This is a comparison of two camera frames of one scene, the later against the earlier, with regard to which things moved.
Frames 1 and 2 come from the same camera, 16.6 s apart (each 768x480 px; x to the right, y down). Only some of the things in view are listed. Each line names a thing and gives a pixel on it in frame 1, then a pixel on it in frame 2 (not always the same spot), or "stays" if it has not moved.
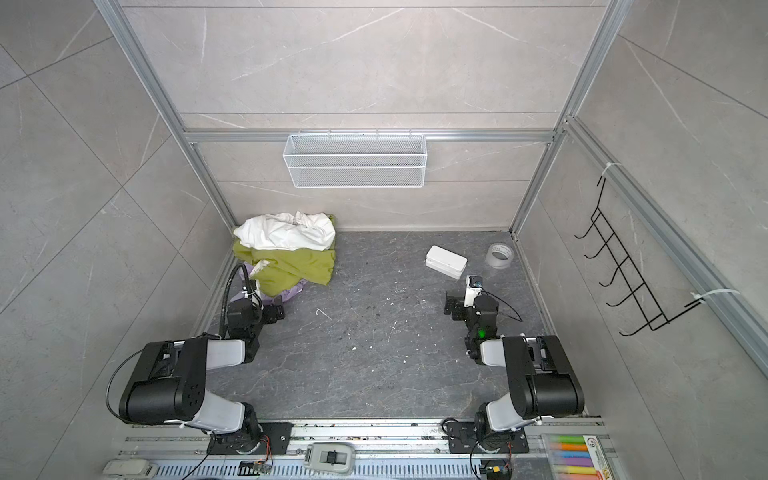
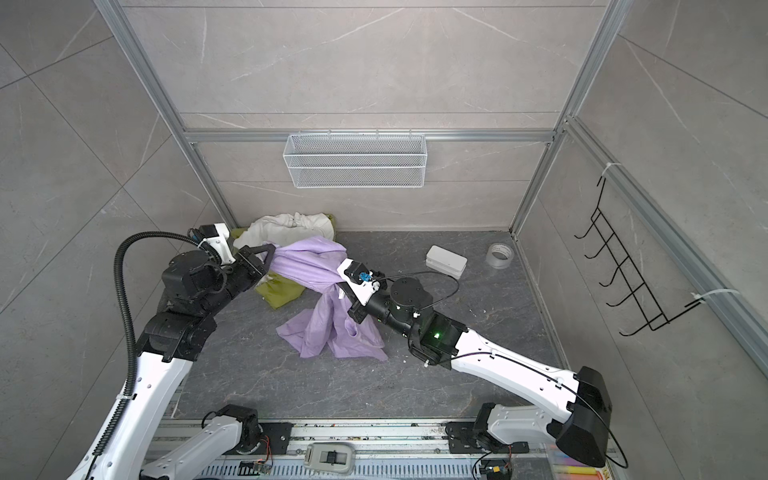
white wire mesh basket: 364,161 stays
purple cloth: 239,296 -> 312,263
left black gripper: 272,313 -> 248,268
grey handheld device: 338,457 stays
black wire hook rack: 649,306 stays
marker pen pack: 576,457 stays
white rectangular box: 446,262 stays
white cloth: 288,231 stays
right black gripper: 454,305 -> 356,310
